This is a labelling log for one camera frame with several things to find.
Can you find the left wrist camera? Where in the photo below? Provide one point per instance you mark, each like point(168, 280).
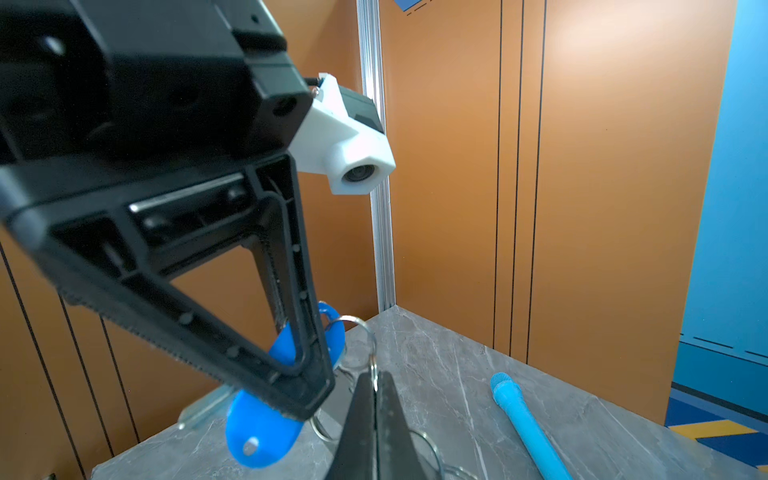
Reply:
point(342, 138)

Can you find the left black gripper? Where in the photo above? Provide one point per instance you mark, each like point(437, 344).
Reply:
point(89, 87)

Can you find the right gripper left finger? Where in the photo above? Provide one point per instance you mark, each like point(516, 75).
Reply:
point(356, 450)

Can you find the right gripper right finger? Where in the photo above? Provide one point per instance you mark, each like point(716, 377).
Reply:
point(396, 456)

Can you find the blue toy microphone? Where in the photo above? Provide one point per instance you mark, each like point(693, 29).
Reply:
point(508, 395)

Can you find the silver split key rings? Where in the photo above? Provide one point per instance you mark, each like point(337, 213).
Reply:
point(360, 384)

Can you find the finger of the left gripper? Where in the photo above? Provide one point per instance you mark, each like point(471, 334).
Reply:
point(114, 244)

